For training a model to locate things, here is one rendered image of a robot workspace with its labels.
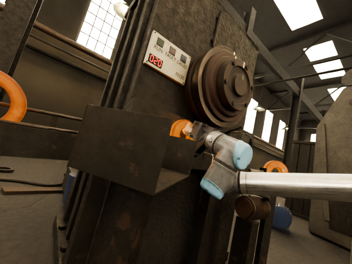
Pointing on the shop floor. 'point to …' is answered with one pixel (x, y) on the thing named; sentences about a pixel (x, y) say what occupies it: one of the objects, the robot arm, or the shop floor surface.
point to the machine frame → (183, 196)
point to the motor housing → (246, 228)
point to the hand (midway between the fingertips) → (184, 131)
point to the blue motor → (282, 218)
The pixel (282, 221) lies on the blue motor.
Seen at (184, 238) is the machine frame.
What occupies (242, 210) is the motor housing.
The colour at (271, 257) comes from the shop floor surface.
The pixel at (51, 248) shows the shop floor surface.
